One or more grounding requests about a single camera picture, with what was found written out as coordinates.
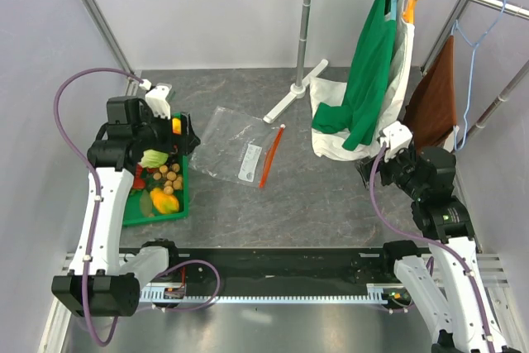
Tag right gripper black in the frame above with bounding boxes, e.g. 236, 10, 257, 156
355, 141, 427, 199

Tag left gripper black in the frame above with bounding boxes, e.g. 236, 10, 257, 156
133, 105, 199, 155

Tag yellow lemon toy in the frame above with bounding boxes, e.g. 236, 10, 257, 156
172, 117, 182, 135

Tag green cabbage toy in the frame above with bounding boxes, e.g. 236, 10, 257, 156
138, 150, 169, 169

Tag clear zip top bag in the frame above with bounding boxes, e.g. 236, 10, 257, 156
189, 107, 279, 187

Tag red lobster toy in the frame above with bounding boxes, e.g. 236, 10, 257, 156
129, 165, 159, 196

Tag yellow green mango toy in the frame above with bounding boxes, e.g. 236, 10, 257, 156
149, 188, 180, 215

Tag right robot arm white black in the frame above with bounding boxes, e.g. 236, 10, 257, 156
358, 146, 514, 352

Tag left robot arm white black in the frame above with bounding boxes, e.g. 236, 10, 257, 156
51, 97, 200, 317

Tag white garment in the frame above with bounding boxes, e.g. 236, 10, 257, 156
309, 0, 415, 161

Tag brown longan cluster toy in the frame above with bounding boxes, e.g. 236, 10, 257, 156
154, 163, 183, 194

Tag green leaf toy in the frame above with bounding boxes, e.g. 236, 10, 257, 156
138, 189, 156, 218

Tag green shirt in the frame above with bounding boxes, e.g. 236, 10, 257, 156
312, 0, 398, 151

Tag brown towel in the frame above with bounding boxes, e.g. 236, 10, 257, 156
403, 36, 457, 152

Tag green plastic tray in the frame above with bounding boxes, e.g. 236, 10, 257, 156
122, 111, 190, 227

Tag metal clothes rack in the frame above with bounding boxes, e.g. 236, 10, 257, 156
263, 0, 528, 124

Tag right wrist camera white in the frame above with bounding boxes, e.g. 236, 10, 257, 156
378, 121, 412, 162

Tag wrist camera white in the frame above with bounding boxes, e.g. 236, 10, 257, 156
145, 83, 172, 120
378, 121, 412, 162

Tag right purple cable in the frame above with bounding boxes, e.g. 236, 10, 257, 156
369, 141, 497, 353

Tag purple cable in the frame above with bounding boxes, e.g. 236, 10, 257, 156
53, 66, 220, 347
369, 141, 497, 353

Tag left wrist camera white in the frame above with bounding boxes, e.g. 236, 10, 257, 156
145, 83, 172, 120

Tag blue wire hanger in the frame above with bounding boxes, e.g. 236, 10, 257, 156
450, 0, 508, 152

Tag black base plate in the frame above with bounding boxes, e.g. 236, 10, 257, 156
169, 247, 398, 298

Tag slotted cable duct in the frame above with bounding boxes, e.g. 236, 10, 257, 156
140, 284, 411, 305

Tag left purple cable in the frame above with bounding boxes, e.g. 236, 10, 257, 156
53, 66, 220, 347

